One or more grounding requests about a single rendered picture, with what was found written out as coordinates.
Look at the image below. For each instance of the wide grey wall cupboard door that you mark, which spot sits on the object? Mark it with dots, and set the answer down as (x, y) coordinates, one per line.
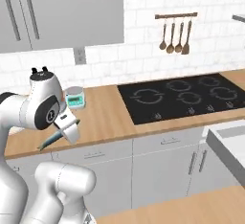
(79, 11)

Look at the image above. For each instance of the grey drawer front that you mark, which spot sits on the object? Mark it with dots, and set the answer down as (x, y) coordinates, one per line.
(111, 149)
(32, 161)
(188, 138)

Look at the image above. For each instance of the teal and grey kitchen scale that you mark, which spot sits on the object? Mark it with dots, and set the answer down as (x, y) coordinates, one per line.
(75, 99)

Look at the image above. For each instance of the dark teal knife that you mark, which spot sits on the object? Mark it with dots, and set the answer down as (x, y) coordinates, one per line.
(50, 141)

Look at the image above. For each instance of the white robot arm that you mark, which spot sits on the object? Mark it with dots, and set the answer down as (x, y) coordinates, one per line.
(19, 113)

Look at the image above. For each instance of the grey base cupboard door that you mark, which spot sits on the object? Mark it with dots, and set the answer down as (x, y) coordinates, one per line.
(111, 186)
(207, 180)
(159, 180)

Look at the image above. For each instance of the grey wall shelf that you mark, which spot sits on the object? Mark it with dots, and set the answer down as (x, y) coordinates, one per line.
(239, 18)

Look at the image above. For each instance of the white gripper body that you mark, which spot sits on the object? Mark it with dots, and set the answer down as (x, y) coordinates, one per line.
(72, 131)

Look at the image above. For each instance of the wooden hanging spatula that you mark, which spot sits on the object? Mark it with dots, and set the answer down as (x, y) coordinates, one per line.
(187, 39)

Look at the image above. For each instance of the black hob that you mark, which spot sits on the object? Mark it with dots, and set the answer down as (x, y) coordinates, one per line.
(178, 98)

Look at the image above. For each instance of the wooden utensil rail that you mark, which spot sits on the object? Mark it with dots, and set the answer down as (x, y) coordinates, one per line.
(176, 15)

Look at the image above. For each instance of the wooden hanging spoon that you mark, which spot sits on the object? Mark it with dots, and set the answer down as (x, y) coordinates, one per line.
(163, 39)
(171, 41)
(179, 39)

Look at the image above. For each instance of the grey wall socket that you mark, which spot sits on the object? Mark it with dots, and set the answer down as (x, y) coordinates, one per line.
(80, 56)

